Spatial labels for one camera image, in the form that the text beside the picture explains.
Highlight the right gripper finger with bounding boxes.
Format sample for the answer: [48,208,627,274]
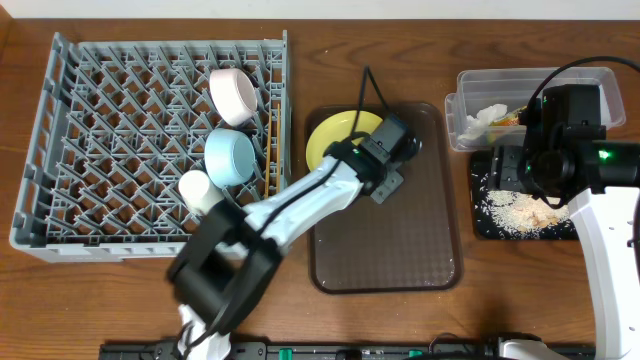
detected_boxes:
[487,146,505,190]
[504,146,524,191]

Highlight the green snack wrapper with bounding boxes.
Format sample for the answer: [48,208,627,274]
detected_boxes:
[488,106,527,143]

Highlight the rice and nut shells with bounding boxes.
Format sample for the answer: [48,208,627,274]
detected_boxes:
[477,172,576,236]

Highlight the white tissue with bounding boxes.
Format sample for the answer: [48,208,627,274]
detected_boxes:
[458,104,508,141]

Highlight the yellow plate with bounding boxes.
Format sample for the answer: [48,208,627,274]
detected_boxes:
[305,110,383,171]

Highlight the wooden chopstick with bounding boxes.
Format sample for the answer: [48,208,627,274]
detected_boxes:
[264,110,273,199]
[274,104,281,194]

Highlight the light blue bowl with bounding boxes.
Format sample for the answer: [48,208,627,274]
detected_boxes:
[204,128,256,188]

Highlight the pink bowl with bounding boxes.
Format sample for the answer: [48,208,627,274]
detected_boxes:
[209,68,257,127]

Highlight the small cream cup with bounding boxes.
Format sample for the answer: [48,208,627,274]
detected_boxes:
[178,170,225,216]

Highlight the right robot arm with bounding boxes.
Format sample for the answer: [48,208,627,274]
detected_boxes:
[488,84,639,359]

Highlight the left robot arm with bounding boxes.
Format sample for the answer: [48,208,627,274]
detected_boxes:
[167,114,422,359]

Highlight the black waste tray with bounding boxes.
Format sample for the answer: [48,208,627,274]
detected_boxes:
[468,149,581,242]

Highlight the grey dishwasher rack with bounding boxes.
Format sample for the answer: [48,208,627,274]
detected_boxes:
[9,35,291,263]

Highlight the clear plastic bin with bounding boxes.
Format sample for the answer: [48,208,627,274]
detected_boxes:
[454,67,626,129]

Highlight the dark brown serving tray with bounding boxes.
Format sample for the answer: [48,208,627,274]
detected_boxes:
[309,103,463,295]

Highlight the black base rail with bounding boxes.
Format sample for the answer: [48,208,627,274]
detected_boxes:
[98,321,598,360]

